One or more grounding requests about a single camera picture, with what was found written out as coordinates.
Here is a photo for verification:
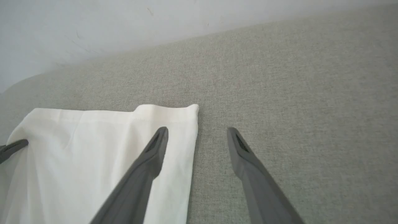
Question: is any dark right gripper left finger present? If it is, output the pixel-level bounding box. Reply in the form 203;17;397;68
90;126;169;224

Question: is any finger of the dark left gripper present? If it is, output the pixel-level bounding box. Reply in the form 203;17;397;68
0;139;29;165

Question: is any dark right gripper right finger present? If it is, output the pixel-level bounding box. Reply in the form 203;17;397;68
226;127;306;224

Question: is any black and white shirt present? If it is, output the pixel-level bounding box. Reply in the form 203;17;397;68
0;104;200;224

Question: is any grey-green fabric sofa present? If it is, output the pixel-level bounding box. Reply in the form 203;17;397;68
0;3;398;224

